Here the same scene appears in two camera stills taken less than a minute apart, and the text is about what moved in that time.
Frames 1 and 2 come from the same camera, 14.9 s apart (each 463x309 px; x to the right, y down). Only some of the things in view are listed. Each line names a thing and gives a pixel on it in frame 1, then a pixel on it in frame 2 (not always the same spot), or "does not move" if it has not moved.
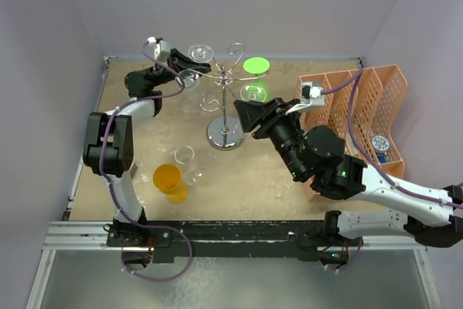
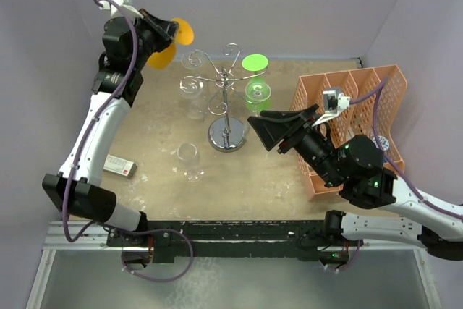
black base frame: (304, 239) does not move
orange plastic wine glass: (167, 180) → (163, 58)
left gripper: (178, 59) → (168, 27)
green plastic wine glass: (256, 90) does not move
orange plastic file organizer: (360, 106) does not move
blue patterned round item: (380, 145) does not move
